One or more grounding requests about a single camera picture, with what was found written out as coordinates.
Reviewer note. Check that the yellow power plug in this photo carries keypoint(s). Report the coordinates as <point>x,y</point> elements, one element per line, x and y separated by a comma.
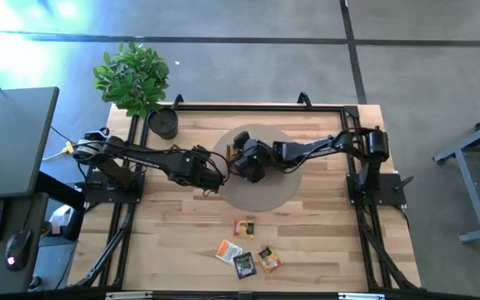
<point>70,147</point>

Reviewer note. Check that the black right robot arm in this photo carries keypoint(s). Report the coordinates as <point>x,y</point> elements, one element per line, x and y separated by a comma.
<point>306,152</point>

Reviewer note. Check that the wooden three-compartment tea box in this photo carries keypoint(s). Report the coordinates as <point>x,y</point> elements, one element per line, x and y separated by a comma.
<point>228,153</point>

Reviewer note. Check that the grey metal table frame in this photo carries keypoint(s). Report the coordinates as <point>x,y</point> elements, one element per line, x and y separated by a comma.
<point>473,191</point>

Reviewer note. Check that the black desk leg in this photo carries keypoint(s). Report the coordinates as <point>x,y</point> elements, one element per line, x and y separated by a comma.
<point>74,227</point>

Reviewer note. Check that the white orange Tazo tea packet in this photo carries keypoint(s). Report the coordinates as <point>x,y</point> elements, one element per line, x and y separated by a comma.
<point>228,252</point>

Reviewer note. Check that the grey office desk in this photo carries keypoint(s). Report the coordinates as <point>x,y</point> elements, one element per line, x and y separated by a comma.
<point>11,137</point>

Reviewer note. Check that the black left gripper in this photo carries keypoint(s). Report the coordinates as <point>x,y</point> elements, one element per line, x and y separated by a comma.
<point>202,175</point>

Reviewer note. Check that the green artificial plant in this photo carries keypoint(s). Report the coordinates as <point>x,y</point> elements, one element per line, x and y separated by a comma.
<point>131,79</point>

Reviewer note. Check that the black computer mouse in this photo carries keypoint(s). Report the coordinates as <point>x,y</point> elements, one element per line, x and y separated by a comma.
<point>18,250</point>

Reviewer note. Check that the black clamp hook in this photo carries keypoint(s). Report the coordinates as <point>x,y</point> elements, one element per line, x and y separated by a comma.
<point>178,102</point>
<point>304,100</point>

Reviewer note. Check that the black plant pot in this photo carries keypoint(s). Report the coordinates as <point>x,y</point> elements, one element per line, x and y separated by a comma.
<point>163,125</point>

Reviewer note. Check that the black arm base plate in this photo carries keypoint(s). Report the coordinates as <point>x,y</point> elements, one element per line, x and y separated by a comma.
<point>98,196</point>
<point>390,196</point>

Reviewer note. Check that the yellow mango tea packet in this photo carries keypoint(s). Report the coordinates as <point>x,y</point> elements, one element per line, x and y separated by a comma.
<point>270,259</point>
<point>244,228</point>

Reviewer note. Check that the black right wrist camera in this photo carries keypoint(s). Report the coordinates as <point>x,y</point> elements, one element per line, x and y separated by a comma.
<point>241,139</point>

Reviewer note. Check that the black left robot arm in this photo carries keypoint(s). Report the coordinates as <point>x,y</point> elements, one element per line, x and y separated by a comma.
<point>140,158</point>

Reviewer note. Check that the white pink small object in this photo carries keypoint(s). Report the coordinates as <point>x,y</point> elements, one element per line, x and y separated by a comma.
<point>61,216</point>

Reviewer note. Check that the round grey table mat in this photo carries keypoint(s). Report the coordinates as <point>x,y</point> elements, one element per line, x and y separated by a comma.
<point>261,196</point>

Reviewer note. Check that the silver metal bracket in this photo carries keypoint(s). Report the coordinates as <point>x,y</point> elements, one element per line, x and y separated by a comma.
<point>361,296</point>
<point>127,295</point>

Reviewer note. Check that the dark Ahmad tea packet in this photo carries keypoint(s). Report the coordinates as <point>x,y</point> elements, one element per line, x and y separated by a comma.
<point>244,265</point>

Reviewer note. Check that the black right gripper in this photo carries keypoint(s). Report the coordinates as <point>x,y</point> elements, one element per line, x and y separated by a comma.
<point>256,160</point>

